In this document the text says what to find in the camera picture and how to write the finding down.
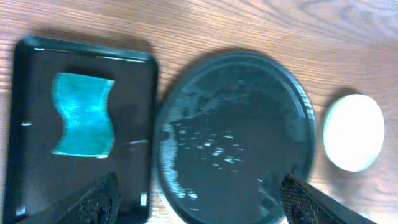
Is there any pale green plate red streak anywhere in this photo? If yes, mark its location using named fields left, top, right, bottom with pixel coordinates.
left=323, top=94, right=385, bottom=172

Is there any green and yellow sponge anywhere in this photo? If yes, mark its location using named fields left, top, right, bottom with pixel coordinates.
left=52, top=73, right=115, bottom=159

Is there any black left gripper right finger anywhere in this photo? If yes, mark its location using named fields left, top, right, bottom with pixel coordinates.
left=280, top=174, right=374, bottom=224

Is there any rectangular black tray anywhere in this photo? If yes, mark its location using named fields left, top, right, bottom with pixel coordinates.
left=2, top=36, right=158, bottom=223

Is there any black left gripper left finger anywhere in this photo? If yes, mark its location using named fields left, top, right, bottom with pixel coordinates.
left=30, top=171, right=121, bottom=224

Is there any round black tray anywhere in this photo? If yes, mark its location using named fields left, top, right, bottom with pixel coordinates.
left=154, top=51, right=317, bottom=223

